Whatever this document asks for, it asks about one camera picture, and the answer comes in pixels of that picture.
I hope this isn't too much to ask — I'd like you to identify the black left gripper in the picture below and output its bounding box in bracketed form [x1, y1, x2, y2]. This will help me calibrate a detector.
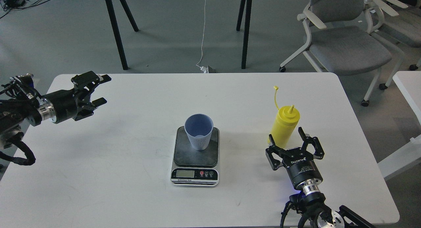
[37, 71, 111, 124]

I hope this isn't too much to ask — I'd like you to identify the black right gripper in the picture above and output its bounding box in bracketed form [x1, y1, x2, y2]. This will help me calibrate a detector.
[265, 126, 325, 191]

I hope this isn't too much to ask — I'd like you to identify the yellow squeeze bottle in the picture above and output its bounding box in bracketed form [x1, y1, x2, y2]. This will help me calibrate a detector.
[270, 86, 300, 148]

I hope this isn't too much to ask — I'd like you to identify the blue ribbed plastic cup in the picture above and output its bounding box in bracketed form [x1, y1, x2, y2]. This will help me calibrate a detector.
[184, 114, 213, 150]

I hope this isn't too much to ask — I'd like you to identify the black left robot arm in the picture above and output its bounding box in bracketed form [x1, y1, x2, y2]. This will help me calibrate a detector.
[0, 71, 111, 166]

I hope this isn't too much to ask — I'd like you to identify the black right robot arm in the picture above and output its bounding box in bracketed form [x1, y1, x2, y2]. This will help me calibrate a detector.
[265, 127, 374, 228]

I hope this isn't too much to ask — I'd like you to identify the digital kitchen scale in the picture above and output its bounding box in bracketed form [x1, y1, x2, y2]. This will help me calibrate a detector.
[170, 126, 220, 187]

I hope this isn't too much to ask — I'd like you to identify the white side table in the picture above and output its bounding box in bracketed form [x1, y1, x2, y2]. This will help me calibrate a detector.
[378, 71, 421, 181]

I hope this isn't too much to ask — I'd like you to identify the grey office chair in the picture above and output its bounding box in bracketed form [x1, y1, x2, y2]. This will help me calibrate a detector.
[363, 0, 421, 71]
[279, 0, 392, 107]

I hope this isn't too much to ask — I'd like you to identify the black-legged background table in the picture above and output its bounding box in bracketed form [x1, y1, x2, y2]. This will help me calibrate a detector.
[105, 0, 253, 70]

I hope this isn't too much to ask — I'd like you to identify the white hanging cable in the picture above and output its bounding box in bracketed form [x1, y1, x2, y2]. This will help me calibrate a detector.
[196, 0, 209, 73]

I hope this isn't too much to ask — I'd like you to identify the black floor cable bundle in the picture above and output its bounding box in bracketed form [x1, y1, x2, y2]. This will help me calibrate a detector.
[0, 0, 71, 20]

